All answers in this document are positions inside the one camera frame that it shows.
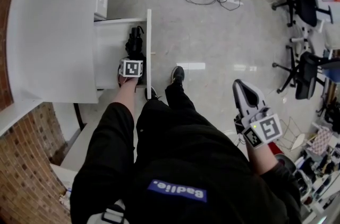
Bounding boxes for person's left forearm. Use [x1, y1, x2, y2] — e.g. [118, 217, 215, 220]
[109, 75, 141, 123]

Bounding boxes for person's left black shoe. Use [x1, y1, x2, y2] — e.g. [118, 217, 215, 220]
[143, 85, 162, 102]

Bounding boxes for white low cabinet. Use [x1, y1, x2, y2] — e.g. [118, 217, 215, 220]
[49, 123, 90, 193]

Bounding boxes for person's black shoe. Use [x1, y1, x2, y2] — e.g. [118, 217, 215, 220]
[169, 65, 185, 86]
[143, 85, 162, 102]

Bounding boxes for person's black shirt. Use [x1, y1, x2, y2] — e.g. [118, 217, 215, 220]
[69, 100, 302, 224]

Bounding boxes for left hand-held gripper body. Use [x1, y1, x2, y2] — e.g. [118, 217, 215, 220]
[118, 57, 145, 78]

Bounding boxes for red grey round device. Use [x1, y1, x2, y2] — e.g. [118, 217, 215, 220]
[267, 141, 296, 174]

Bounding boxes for grey chest strap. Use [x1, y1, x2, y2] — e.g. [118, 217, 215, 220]
[84, 198, 126, 224]

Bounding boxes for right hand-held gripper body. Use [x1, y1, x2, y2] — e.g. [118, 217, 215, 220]
[233, 107, 283, 150]

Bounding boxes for black umbrella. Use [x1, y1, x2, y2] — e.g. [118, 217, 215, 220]
[125, 26, 147, 62]

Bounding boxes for person's right black shoe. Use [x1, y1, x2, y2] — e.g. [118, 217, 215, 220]
[169, 65, 185, 86]

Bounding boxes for white wire frame stool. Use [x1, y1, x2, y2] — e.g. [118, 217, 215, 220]
[278, 116, 307, 152]

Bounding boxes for person's right forearm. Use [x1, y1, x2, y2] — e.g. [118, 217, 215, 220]
[245, 140, 280, 176]

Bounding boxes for white desk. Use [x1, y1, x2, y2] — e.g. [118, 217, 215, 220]
[0, 0, 129, 137]

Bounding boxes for person's black trousers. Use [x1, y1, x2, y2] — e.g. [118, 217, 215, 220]
[135, 81, 199, 144]

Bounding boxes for cluttered storage pile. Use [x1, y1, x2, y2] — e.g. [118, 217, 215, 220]
[292, 122, 340, 221]

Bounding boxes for white office chair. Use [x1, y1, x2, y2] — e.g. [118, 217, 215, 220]
[288, 23, 340, 56]

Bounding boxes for white drawer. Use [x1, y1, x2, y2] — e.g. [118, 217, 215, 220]
[93, 8, 156, 100]

